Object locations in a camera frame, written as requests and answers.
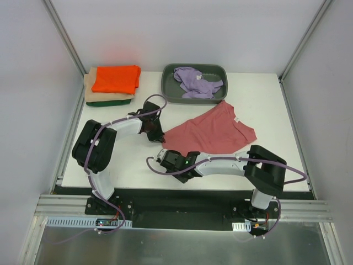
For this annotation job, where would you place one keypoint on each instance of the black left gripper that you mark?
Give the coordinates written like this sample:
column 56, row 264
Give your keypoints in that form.
column 154, row 132

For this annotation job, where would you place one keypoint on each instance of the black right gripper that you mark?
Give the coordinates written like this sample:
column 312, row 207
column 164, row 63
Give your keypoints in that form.
column 181, row 174

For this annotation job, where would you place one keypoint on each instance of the pink t shirt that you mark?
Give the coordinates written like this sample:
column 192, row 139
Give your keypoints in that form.
column 216, row 131

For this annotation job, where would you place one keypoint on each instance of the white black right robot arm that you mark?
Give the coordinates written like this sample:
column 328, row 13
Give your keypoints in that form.
column 262, row 168

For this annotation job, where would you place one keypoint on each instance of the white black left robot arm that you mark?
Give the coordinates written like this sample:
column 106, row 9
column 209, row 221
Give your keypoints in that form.
column 95, row 144

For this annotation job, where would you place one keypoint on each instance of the dark green plastic bin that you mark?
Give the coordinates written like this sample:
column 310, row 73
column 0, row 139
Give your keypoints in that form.
column 173, row 92

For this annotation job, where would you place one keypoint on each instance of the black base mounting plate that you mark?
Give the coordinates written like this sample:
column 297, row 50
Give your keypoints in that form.
column 214, row 210

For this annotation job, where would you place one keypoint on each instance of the dark green folded t shirt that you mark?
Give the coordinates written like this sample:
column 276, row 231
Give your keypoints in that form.
column 110, row 103

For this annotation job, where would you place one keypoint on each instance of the lavender crumpled t shirt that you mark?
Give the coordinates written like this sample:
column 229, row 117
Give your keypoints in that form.
column 194, row 85

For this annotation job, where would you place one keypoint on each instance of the orange folded t shirt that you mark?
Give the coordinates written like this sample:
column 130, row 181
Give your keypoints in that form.
column 117, row 79

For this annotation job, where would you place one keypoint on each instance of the beige folded t shirt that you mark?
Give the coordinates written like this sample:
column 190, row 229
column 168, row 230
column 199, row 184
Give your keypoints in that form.
column 90, row 96

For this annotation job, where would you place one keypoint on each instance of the right white cable duct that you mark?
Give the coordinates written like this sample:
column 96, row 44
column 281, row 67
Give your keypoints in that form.
column 249, row 226

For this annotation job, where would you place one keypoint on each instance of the white cable duct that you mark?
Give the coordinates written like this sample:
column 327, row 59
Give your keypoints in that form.
column 99, row 223
column 249, row 226

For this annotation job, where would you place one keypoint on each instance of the left white cable duct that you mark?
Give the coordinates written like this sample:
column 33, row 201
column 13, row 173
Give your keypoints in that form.
column 99, row 223

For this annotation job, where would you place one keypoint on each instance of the left aluminium frame post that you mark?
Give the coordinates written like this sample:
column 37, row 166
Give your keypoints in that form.
column 54, row 16

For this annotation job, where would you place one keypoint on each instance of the aluminium frame post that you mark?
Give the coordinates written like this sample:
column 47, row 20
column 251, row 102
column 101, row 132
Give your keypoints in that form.
column 319, row 15
column 54, row 16

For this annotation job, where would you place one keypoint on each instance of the right aluminium frame post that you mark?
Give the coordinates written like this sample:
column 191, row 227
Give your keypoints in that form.
column 319, row 15

